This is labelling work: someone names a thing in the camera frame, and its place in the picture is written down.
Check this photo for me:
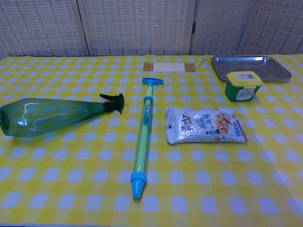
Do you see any green plastic spray bottle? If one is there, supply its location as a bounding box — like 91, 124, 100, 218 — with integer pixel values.
0, 93, 125, 138

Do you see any green blue toy water pump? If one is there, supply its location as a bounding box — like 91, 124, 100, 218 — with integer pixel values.
130, 77, 164, 200

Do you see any beige card with brown tape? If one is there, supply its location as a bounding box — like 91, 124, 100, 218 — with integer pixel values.
143, 62, 197, 73

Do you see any white snack bag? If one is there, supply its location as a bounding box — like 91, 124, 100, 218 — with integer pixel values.
165, 106, 249, 144

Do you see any woven folding screen panel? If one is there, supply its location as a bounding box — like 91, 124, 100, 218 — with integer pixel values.
190, 0, 253, 56
0, 0, 89, 57
238, 0, 303, 55
77, 0, 197, 57

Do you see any green tub with yellow lid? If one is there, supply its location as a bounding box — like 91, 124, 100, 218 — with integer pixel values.
224, 70, 264, 103

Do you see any yellow white checkered tablecloth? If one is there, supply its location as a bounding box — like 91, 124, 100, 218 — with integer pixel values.
0, 54, 303, 227

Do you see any stainless steel tray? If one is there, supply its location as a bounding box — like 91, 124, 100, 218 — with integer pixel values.
210, 55, 292, 83

